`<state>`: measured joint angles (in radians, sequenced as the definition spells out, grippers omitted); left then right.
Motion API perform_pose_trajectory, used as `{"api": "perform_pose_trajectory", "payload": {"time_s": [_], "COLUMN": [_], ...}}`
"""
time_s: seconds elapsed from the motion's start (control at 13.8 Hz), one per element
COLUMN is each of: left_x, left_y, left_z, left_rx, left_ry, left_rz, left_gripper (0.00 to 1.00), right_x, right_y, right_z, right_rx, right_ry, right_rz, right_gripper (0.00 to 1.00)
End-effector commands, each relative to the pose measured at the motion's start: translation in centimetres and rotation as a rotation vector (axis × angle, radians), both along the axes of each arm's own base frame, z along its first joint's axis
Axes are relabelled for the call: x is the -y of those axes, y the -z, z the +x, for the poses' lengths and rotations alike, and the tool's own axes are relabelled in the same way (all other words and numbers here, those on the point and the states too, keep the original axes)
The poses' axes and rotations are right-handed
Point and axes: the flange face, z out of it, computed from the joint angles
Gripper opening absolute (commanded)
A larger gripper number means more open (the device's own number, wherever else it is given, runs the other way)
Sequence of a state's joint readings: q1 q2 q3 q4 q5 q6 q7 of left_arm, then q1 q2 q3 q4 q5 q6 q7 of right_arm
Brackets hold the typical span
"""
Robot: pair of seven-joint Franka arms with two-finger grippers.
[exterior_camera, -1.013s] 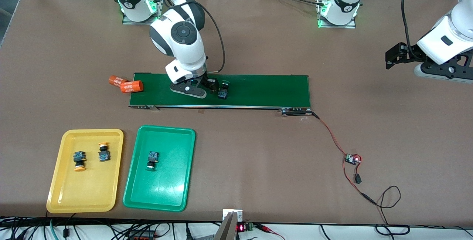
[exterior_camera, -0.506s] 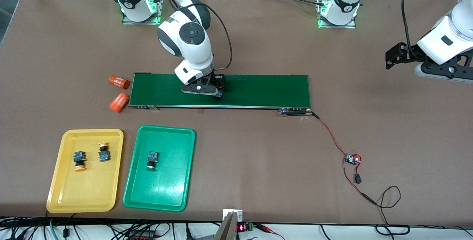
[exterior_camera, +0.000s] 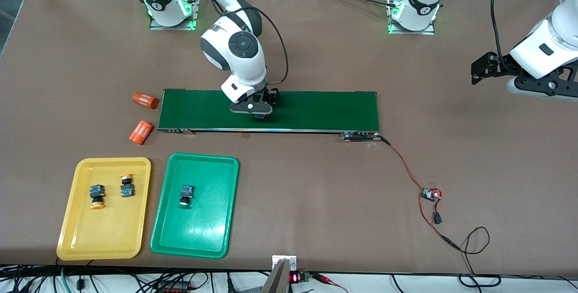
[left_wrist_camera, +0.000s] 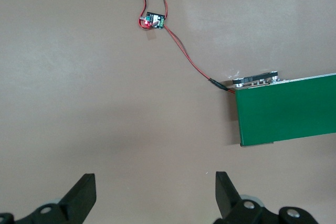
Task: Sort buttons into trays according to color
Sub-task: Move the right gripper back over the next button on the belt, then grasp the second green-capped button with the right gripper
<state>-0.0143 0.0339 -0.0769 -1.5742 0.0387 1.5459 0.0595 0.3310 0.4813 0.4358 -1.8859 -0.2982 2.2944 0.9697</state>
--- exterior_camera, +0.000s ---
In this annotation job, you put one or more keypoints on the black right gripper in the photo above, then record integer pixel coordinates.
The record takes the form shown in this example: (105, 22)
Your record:
(272, 95)

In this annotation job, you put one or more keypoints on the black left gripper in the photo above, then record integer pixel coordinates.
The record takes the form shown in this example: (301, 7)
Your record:
(498, 64)

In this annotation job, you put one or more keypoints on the green mushroom push button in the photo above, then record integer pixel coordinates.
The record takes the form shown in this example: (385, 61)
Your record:
(260, 117)
(186, 194)

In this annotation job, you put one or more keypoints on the orange cylinder white print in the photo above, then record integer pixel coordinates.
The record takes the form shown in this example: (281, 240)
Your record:
(141, 132)
(146, 100)

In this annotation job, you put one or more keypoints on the yellow mushroom push button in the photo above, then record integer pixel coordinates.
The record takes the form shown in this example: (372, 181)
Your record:
(96, 196)
(127, 189)

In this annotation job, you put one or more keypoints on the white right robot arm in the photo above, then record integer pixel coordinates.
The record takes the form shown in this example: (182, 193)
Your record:
(237, 49)

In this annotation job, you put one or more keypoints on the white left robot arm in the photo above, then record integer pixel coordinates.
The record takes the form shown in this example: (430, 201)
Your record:
(548, 49)

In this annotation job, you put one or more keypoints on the green conveyor belt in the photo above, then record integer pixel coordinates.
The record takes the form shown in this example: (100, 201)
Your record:
(325, 110)

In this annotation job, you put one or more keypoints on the green plastic tray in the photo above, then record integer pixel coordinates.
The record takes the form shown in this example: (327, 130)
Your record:
(203, 230)

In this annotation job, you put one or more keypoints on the red digit display module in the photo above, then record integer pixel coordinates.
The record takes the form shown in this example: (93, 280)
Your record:
(295, 278)

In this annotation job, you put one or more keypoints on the red clip lead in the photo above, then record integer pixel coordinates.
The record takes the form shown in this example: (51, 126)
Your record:
(327, 279)

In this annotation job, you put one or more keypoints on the yellow plastic tray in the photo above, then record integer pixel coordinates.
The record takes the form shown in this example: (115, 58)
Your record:
(113, 234)

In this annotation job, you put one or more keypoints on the black power strip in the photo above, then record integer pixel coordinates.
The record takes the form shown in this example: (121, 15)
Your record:
(174, 287)

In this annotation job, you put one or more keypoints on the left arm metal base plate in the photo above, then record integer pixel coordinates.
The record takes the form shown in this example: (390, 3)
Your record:
(429, 29)

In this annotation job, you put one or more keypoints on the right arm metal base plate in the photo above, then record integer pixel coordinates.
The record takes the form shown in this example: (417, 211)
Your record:
(195, 8)

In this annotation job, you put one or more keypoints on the silver mounting bracket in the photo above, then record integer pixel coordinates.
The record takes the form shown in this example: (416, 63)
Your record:
(283, 279)

